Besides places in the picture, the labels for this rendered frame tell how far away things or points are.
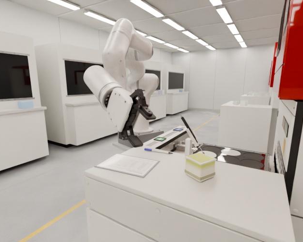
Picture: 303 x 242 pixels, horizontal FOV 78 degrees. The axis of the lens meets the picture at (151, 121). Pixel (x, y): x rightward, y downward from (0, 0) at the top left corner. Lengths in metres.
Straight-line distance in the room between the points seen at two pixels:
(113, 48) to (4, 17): 4.03
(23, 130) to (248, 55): 8.07
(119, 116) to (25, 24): 4.40
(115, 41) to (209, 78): 8.48
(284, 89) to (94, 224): 0.82
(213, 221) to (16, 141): 3.14
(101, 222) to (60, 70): 3.41
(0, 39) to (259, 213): 3.52
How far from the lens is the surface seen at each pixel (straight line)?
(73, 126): 3.92
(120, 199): 0.66
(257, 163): 1.05
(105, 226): 0.78
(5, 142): 3.35
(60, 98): 3.99
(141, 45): 0.98
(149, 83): 1.34
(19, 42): 3.68
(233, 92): 8.96
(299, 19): 0.79
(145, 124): 1.39
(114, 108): 0.55
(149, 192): 0.59
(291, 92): 0.76
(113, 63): 0.74
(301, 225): 0.91
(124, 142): 1.43
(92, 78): 0.65
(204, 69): 9.24
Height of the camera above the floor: 1.28
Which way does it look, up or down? 11 degrees down
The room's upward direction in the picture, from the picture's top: straight up
